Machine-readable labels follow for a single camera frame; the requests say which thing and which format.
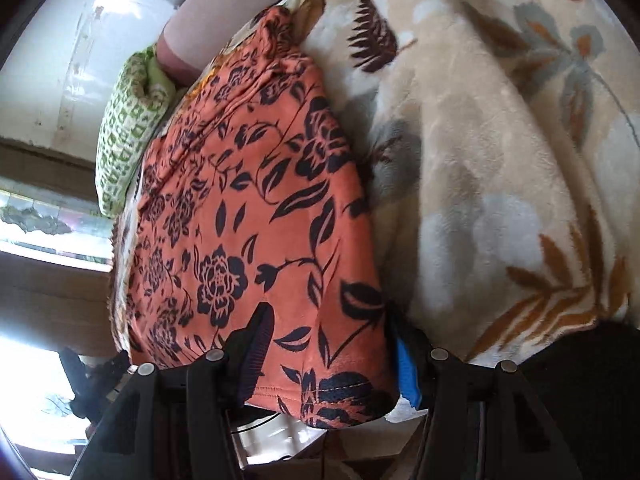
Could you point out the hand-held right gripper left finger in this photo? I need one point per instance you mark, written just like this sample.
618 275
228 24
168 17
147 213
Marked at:
251 355

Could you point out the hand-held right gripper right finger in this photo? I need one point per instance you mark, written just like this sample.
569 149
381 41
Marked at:
407 372

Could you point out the orange floral print garment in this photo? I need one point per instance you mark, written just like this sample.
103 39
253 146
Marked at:
240 200

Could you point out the beige leaf print blanket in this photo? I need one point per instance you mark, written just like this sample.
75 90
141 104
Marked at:
480 160

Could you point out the green patterned pillow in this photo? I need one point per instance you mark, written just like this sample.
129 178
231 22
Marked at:
127 130

